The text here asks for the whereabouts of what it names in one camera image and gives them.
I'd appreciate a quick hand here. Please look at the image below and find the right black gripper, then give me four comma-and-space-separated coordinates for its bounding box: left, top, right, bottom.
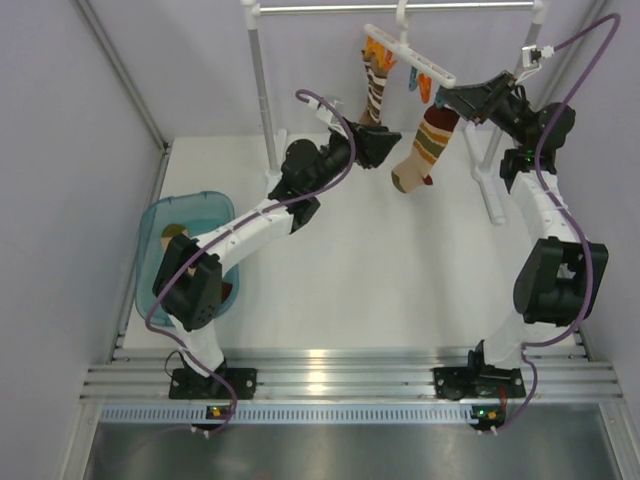
437, 72, 533, 148

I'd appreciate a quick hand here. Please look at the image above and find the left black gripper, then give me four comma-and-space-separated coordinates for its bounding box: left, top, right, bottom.
307, 117, 401, 195

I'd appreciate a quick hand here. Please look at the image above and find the teal clothes peg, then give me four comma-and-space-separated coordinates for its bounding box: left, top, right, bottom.
408, 67, 419, 92
434, 86, 447, 109

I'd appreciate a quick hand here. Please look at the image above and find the tan striped sock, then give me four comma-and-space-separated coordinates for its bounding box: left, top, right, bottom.
391, 105, 460, 194
160, 223, 236, 311

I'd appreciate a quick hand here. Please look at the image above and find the orange clothes peg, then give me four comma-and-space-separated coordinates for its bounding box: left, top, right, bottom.
376, 47, 397, 71
364, 36, 382, 58
418, 73, 432, 104

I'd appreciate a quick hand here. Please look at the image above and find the brown white striped sock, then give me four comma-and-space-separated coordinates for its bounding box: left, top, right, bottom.
359, 50, 391, 125

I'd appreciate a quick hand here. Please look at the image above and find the white clip hanger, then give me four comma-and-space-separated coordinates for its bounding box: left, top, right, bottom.
364, 0, 457, 88

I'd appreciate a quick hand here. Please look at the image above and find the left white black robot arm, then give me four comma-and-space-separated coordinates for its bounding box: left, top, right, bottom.
152, 122, 402, 400

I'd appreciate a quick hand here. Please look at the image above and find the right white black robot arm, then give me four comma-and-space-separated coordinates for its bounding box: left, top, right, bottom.
433, 72, 609, 401

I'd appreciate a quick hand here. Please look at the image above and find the white metal drying rack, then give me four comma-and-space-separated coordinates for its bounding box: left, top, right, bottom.
239, 0, 546, 226

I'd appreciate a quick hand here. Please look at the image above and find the teal plastic basin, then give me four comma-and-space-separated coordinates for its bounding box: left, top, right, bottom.
135, 191, 235, 318

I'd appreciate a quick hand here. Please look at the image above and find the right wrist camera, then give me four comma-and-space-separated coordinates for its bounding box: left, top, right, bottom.
517, 44, 555, 84

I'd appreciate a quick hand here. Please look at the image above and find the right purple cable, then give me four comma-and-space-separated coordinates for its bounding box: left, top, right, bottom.
494, 13, 617, 429

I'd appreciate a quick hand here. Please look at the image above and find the aluminium mounting rail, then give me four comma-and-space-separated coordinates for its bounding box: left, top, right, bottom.
80, 345, 623, 404

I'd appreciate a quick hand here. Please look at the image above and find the perforated cable duct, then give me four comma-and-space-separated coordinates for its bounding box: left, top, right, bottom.
99, 402, 509, 425

